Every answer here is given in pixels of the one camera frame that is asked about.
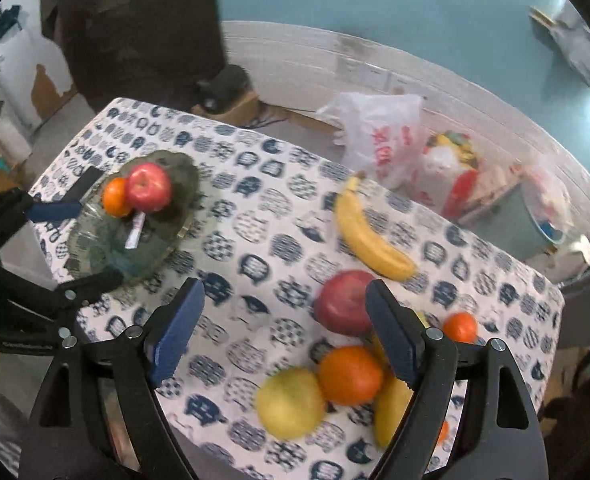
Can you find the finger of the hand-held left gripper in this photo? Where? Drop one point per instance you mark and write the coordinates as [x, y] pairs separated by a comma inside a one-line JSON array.
[[92, 284], [55, 211]]

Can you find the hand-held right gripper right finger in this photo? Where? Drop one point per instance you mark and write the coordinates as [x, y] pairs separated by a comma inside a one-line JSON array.
[[392, 335]]

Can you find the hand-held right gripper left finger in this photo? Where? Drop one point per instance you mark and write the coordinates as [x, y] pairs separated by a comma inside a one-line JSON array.
[[177, 332]]

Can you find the dark glass fruit bowl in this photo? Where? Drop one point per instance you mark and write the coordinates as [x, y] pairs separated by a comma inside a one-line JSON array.
[[105, 252]]

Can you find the red apple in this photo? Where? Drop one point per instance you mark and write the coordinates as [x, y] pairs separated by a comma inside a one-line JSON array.
[[148, 186], [342, 305]]

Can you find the large orange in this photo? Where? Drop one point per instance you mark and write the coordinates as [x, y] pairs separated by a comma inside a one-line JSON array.
[[350, 375]]

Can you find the small orange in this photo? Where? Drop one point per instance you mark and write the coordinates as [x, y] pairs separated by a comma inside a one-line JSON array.
[[442, 432], [115, 199], [460, 327]]

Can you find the yellow banana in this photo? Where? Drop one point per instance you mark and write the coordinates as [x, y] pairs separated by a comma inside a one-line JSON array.
[[370, 245], [392, 412]]

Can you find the yellow green apple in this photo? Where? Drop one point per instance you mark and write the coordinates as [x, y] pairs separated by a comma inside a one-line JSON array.
[[290, 402]]

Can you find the white paper label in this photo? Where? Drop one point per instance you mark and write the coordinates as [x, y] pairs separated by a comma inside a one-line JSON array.
[[135, 232]]

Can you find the cat print tablecloth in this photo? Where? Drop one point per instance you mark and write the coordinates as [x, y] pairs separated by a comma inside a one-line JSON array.
[[275, 220]]

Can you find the white worn board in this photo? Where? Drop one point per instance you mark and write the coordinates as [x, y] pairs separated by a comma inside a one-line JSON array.
[[20, 65]]

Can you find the teal plastic bin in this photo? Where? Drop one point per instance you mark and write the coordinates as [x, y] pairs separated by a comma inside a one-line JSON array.
[[510, 230]]

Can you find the red box with items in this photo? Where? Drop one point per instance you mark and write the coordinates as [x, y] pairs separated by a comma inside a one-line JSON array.
[[450, 175]]

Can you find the dark wooden cabinet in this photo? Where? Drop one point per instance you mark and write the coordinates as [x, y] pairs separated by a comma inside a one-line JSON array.
[[140, 30]]

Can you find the white plastic object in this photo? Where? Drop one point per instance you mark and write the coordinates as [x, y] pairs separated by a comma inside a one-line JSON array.
[[575, 252]]

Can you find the white plastic bag red print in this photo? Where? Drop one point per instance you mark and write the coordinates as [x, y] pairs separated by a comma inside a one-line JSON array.
[[375, 130]]

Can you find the clear plastic bag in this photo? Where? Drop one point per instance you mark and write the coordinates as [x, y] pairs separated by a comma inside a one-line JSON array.
[[545, 195]]

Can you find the brown cardboard box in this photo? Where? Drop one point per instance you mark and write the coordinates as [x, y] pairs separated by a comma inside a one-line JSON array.
[[235, 107]]

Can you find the black bag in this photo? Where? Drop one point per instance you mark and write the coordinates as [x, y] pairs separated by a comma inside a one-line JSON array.
[[225, 82]]

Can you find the grey hanging cloth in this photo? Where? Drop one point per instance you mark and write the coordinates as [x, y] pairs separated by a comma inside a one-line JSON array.
[[580, 45]]

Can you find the white wall socket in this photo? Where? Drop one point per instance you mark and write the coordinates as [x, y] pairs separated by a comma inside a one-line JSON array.
[[379, 78], [355, 64]]

